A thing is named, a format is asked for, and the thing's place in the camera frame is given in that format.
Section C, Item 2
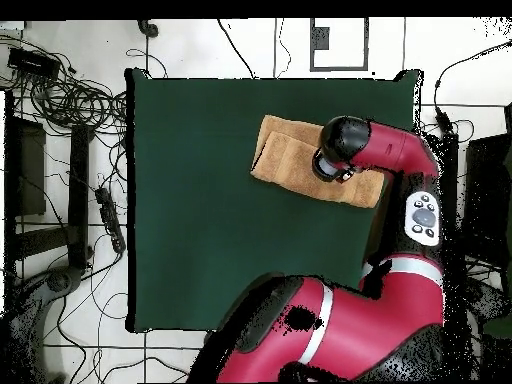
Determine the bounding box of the dark green table cloth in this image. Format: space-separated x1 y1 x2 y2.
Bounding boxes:
124 66 424 336

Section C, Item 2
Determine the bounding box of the black electronics box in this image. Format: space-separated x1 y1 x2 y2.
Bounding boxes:
6 46 62 81

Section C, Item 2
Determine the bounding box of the dark green round object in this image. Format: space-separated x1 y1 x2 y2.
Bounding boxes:
481 315 512 340

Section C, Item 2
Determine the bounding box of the black power strip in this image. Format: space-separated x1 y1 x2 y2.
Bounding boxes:
94 186 128 255

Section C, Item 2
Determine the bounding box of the thick black cable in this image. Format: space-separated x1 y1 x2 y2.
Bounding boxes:
216 18 256 80

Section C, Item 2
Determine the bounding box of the dark flat panel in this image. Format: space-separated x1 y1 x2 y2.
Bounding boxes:
14 115 48 217
462 133 512 241

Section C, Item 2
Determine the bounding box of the black metal stand frame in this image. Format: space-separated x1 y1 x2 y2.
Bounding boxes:
437 130 511 277
3 90 95 277

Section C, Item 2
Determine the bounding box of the tan terry towel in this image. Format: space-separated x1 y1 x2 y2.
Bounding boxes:
249 114 387 210

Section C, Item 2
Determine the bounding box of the tangled black cable bundle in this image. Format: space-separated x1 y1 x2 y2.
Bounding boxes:
0 31 129 137

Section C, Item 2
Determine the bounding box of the grey tripod base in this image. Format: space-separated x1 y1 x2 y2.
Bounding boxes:
7 265 85 384

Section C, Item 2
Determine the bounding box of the thin black cable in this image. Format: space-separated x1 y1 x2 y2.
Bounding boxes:
272 17 292 80

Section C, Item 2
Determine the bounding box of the grey rectangular floor frame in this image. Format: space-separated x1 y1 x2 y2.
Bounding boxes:
309 17 370 73

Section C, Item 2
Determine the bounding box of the black cable with adapter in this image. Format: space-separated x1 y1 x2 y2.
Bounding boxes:
433 39 512 135

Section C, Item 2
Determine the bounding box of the black plug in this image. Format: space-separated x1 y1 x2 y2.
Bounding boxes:
136 18 160 40

